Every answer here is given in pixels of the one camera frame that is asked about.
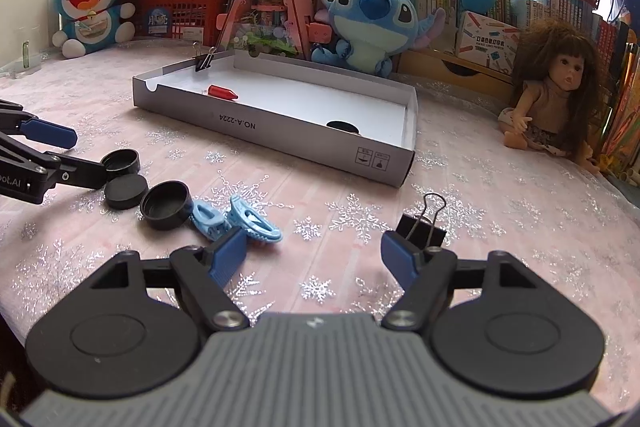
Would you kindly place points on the blue alien plush toy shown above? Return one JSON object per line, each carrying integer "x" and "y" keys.
{"x": 372, "y": 22}

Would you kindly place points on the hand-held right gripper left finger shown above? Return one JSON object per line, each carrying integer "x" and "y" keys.
{"x": 227, "y": 254}

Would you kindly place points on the wooden drawer box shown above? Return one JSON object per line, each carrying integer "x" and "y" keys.
{"x": 440, "y": 67}

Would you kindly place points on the black binder clip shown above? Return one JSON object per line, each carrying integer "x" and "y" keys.
{"x": 204, "y": 61}
{"x": 422, "y": 227}

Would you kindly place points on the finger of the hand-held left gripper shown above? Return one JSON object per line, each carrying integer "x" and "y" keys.
{"x": 80, "y": 174}
{"x": 50, "y": 133}

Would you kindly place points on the blue cat plush toy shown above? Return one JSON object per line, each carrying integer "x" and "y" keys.
{"x": 90, "y": 2}

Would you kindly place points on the black round cap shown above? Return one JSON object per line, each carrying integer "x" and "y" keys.
{"x": 342, "y": 126}
{"x": 122, "y": 162}
{"x": 167, "y": 207}

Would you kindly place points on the white cardboard box tray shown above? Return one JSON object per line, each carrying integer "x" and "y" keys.
{"x": 310, "y": 102}

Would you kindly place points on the light blue hair clip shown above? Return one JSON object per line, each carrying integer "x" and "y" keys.
{"x": 255, "y": 224}
{"x": 209, "y": 221}

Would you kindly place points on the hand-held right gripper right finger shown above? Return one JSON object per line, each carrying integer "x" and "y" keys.
{"x": 400, "y": 257}

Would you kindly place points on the white printed carton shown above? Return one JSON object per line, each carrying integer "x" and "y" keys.
{"x": 487, "y": 42}

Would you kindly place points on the shiny wrapped folders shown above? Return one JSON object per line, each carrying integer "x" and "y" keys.
{"x": 620, "y": 107}

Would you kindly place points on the red plastic basket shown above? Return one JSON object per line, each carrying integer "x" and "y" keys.
{"x": 185, "y": 14}

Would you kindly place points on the pink snowflake tablecloth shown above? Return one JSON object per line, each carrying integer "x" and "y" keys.
{"x": 500, "y": 217}

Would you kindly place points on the brown haired baby doll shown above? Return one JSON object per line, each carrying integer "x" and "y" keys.
{"x": 555, "y": 97}

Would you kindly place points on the black round lid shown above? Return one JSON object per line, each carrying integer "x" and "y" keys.
{"x": 126, "y": 191}

